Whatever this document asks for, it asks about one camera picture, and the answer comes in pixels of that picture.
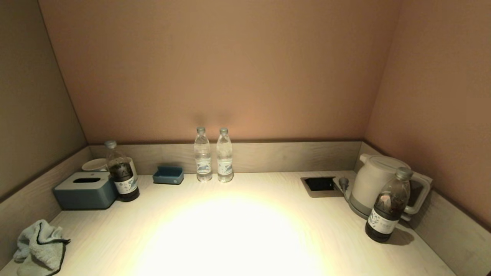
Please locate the light blue microfiber cloth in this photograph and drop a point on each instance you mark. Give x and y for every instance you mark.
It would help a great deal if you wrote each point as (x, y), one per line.
(38, 245)

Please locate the recessed table socket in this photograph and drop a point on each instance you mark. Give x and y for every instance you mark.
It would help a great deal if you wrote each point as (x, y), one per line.
(320, 184)

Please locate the long wooden backsplash panel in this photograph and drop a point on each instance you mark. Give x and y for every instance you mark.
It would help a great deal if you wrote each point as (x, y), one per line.
(268, 157)

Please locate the clear water bottle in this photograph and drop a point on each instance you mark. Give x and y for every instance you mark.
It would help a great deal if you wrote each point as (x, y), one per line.
(203, 161)
(224, 161)

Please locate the small blue rectangular tray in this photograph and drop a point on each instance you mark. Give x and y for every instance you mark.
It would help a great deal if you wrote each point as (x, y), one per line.
(168, 177)

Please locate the grey kettle power plug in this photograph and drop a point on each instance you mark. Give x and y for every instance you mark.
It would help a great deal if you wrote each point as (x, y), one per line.
(343, 182)

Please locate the dark drink plastic bottle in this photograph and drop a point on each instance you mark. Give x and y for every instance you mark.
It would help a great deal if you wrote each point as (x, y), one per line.
(387, 214)
(122, 180)

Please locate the grey kettle base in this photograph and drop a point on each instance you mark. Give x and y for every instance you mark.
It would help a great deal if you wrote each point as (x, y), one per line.
(356, 209)

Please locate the white electric kettle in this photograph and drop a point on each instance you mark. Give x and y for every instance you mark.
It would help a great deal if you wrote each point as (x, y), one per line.
(372, 180)

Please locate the white ceramic cup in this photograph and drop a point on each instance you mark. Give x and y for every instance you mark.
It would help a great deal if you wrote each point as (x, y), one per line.
(94, 165)

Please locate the blue-grey tissue box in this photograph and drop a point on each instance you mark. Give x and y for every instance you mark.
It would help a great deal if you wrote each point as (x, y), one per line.
(84, 193)

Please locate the wooden side rim panel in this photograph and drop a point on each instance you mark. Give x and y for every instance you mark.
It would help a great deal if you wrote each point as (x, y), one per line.
(30, 199)
(452, 237)

